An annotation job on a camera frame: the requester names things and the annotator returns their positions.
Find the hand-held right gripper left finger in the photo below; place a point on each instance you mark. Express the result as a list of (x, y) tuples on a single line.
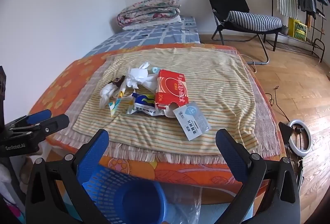
[(92, 154)]

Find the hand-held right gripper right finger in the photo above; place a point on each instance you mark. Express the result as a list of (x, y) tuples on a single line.
[(232, 154)]

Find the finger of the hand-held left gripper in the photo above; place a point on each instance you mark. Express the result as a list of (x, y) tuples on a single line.
[(38, 115), (58, 122)]

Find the blue plastic basket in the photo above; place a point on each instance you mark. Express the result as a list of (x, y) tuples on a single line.
[(108, 188)]

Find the clear wipes packet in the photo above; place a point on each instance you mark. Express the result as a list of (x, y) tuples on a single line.
[(192, 121)]

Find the white colourful wrapper strip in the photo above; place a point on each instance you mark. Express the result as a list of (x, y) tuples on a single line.
[(114, 105)]

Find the blue green snack wrapper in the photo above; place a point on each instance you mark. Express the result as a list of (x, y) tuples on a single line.
[(144, 104)]

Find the red cardboard box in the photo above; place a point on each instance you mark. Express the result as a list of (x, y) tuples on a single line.
[(170, 87)]

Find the orange floral tablecloth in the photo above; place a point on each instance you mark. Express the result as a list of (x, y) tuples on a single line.
[(59, 85)]

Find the pink white cloth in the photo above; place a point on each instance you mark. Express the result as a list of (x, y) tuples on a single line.
[(10, 188)]

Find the fringed checked blanket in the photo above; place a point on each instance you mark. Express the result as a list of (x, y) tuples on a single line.
[(263, 115)]

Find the crumpled white plastic bag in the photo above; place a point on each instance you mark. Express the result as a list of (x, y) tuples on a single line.
[(107, 91)]

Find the clear plastic sheet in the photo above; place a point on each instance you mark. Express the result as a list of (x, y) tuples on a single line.
[(185, 203)]

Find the small dark wrapper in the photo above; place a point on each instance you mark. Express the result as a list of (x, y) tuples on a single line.
[(117, 81)]

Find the yellow striped towel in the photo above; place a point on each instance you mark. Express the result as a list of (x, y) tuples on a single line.
[(206, 77)]

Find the crumpled clear plastic bag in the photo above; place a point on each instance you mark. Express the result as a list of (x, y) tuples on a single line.
[(138, 76)]

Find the small light blue wrapper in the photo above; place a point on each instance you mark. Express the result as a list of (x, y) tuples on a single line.
[(155, 69)]

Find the blue checked bed sheet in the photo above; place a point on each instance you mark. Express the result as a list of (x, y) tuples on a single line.
[(154, 33)]

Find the striped cushion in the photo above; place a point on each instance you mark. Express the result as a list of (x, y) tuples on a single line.
[(252, 20)]

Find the black metal clothes rack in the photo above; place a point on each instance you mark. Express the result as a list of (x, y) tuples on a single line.
[(315, 41)]

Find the yellow crate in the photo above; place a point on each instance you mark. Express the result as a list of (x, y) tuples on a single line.
[(297, 29)]

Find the folded floral quilt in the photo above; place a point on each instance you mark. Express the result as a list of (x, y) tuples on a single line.
[(149, 9)]

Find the black folding chair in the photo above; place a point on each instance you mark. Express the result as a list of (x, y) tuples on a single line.
[(226, 0)]

